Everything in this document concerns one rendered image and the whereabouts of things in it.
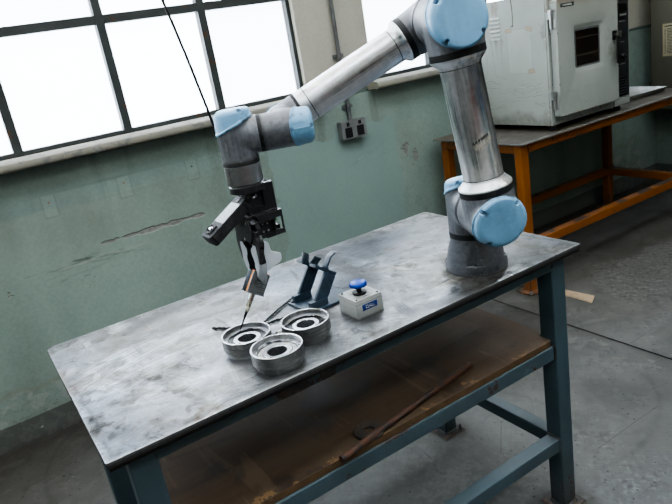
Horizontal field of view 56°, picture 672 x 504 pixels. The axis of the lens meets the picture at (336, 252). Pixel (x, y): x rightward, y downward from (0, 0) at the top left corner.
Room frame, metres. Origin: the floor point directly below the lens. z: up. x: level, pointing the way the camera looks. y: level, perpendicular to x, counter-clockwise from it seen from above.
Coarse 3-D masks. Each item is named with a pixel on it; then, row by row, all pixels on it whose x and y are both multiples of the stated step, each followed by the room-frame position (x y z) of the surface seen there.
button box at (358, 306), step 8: (368, 288) 1.31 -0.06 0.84; (344, 296) 1.29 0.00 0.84; (352, 296) 1.28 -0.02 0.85; (360, 296) 1.27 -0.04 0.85; (368, 296) 1.26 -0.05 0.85; (376, 296) 1.27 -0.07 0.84; (344, 304) 1.29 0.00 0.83; (352, 304) 1.26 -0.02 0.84; (360, 304) 1.25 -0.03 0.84; (368, 304) 1.26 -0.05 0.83; (376, 304) 1.27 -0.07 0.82; (344, 312) 1.29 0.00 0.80; (352, 312) 1.26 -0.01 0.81; (360, 312) 1.25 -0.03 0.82; (368, 312) 1.26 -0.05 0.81; (376, 312) 1.27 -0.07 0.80
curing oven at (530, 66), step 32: (512, 0) 3.21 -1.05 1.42; (544, 0) 3.05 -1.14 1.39; (576, 0) 3.08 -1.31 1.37; (608, 0) 3.20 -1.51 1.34; (512, 32) 3.22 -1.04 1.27; (544, 32) 3.05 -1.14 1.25; (576, 32) 3.09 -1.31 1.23; (608, 32) 3.20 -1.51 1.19; (512, 64) 3.23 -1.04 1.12; (544, 64) 3.06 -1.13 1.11; (576, 64) 3.09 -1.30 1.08; (608, 64) 3.19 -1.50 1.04; (512, 96) 3.25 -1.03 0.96; (544, 96) 3.07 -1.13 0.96; (576, 96) 3.07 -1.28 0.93; (608, 96) 3.19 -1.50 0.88
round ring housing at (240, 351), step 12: (240, 324) 1.24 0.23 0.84; (252, 324) 1.24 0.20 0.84; (264, 324) 1.23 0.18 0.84; (228, 336) 1.21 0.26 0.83; (240, 336) 1.21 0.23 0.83; (252, 336) 1.21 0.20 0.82; (264, 336) 1.16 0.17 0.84; (228, 348) 1.15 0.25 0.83; (240, 348) 1.14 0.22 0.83; (240, 360) 1.15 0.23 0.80
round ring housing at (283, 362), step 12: (276, 336) 1.16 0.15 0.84; (288, 336) 1.15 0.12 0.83; (252, 348) 1.12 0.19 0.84; (276, 348) 1.13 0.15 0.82; (288, 348) 1.11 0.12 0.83; (300, 348) 1.09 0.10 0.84; (252, 360) 1.09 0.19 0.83; (264, 360) 1.06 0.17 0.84; (276, 360) 1.06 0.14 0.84; (288, 360) 1.06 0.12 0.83; (300, 360) 1.09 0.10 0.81; (264, 372) 1.07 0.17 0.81; (276, 372) 1.06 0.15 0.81; (288, 372) 1.07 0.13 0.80
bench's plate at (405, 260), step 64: (320, 256) 1.72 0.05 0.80; (384, 256) 1.63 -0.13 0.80; (512, 256) 1.46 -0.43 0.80; (128, 320) 1.48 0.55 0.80; (192, 320) 1.41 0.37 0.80; (256, 320) 1.34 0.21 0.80; (384, 320) 1.22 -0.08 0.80; (64, 384) 1.18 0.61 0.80; (128, 384) 1.13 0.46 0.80; (192, 384) 1.09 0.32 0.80; (256, 384) 1.04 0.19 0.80; (128, 448) 0.91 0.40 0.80
